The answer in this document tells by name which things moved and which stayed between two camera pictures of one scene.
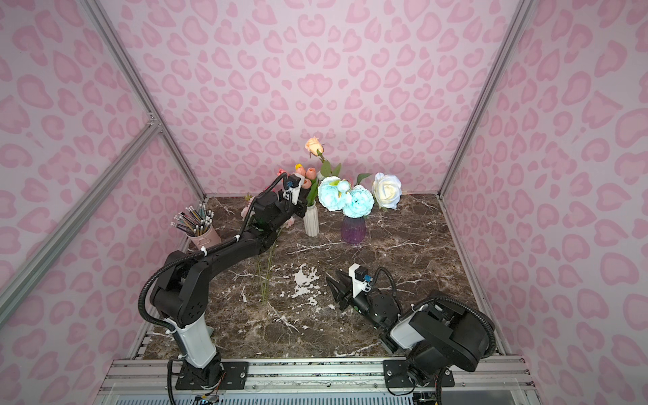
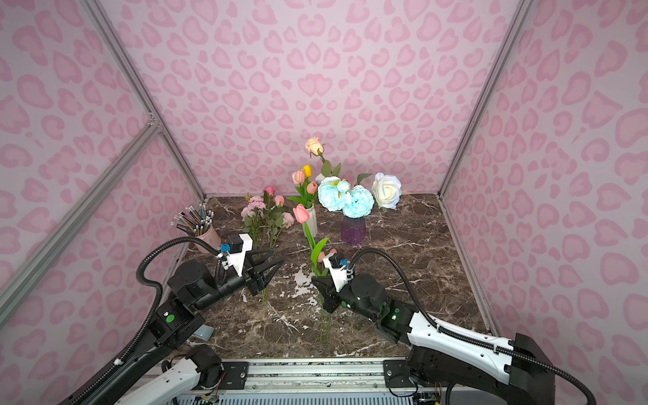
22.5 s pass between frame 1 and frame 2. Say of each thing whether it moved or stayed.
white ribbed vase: stayed
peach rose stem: stayed
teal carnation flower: stayed
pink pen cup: stayed
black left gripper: moved
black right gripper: moved
